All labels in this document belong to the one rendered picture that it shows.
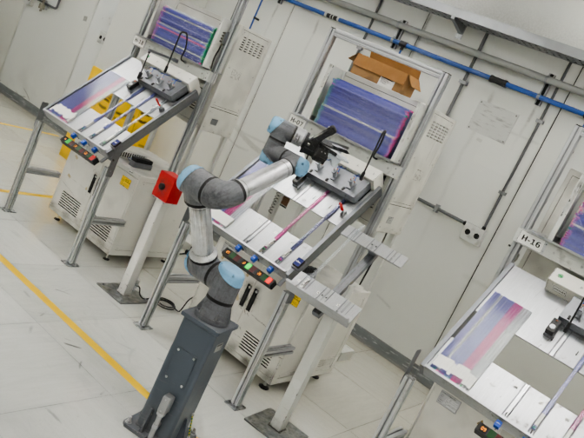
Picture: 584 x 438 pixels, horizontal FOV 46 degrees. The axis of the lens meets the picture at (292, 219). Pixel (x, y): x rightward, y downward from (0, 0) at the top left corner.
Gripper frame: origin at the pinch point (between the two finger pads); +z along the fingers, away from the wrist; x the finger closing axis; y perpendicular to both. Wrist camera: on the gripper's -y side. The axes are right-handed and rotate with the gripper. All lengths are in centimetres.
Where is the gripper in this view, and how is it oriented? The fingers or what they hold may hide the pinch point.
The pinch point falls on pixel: (349, 156)
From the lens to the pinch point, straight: 282.4
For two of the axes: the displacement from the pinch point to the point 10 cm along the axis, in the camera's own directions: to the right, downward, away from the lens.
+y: -4.4, 8.3, 3.4
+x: -0.9, 3.3, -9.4
